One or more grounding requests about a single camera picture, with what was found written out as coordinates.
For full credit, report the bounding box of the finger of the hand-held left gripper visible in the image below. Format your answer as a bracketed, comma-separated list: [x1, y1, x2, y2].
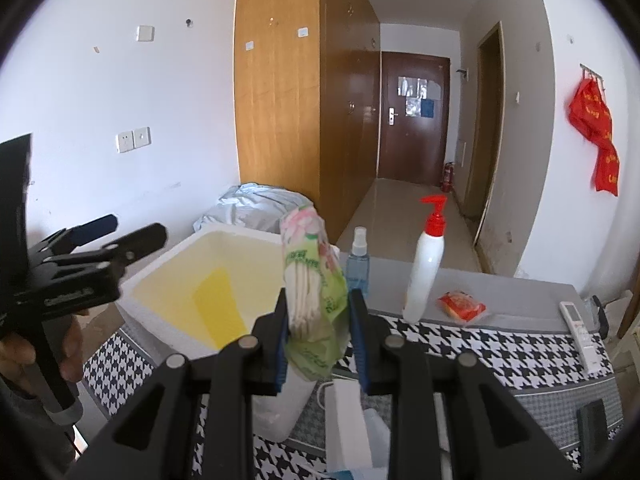
[30, 214, 119, 261]
[47, 223, 168, 281]

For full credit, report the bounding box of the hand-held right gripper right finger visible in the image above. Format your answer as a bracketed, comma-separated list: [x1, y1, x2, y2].
[347, 287, 581, 480]

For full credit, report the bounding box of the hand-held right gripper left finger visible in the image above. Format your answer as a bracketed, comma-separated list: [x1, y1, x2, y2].
[65, 287, 292, 480]

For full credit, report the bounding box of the white foam box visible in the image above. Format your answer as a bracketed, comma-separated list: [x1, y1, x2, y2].
[116, 223, 341, 443]

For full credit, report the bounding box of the green tissue packet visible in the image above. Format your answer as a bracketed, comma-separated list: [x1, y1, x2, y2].
[279, 204, 349, 382]

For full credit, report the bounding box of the white foam roll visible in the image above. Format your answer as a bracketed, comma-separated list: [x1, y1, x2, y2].
[324, 382, 375, 473]

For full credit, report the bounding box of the person's left forearm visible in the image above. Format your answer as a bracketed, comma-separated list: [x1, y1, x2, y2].
[0, 374, 78, 480]

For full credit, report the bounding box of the person's left hand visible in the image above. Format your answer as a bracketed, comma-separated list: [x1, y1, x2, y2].
[0, 316, 86, 383]

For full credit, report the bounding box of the blue spray bottle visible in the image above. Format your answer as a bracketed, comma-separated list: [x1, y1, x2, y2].
[345, 226, 370, 298]

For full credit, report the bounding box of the yellow cloth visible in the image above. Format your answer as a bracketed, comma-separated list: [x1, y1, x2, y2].
[192, 267, 248, 348]

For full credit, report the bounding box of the white red-pump bottle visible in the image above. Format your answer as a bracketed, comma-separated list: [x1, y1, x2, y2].
[402, 195, 448, 324]

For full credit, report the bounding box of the red snack packet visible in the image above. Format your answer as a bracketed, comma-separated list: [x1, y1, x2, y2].
[437, 290, 487, 323]

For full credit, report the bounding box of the light blue bedding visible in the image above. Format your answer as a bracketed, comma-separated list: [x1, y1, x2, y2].
[192, 183, 313, 233]

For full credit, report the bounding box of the houndstooth tablecloth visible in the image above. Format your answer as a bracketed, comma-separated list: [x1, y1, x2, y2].
[82, 255, 626, 480]

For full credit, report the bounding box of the wooden wardrobe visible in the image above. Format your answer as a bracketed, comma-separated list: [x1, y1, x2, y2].
[234, 0, 382, 243]

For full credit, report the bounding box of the dark brown door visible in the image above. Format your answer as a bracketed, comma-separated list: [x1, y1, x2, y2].
[376, 51, 451, 187]

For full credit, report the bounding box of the white remote control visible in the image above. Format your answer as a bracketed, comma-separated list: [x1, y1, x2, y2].
[559, 301, 599, 368]

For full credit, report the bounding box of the black phone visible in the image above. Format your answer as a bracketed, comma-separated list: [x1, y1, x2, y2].
[576, 400, 610, 457]

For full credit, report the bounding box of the wooden side door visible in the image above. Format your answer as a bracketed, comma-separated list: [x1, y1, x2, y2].
[462, 21, 505, 221]

